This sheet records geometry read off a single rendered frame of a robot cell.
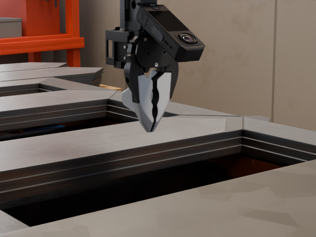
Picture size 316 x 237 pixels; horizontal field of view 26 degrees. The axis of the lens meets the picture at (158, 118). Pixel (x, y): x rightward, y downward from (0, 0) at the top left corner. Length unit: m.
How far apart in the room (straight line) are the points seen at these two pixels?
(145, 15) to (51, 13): 3.54
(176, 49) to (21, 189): 0.30
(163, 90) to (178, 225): 0.83
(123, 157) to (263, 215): 0.92
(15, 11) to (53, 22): 0.26
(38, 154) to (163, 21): 0.30
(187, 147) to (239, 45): 2.88
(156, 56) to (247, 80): 3.04
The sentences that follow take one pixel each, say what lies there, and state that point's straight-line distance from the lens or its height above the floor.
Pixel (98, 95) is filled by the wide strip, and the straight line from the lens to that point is 1.67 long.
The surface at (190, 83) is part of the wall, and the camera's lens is 4.31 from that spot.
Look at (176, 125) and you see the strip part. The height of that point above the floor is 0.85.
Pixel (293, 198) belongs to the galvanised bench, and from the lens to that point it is 0.22.
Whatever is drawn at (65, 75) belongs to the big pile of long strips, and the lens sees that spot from 2.10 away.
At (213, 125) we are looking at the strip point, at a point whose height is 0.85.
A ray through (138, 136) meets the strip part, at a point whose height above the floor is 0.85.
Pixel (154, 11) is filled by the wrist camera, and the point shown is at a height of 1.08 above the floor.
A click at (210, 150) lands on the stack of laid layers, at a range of 1.23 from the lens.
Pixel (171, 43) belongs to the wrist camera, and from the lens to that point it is 0.93.
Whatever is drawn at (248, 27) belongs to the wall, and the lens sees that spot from 4.00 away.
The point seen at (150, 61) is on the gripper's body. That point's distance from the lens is 0.99.
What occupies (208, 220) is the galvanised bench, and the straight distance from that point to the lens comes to 0.20.
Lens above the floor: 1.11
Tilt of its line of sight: 11 degrees down
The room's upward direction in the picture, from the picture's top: straight up
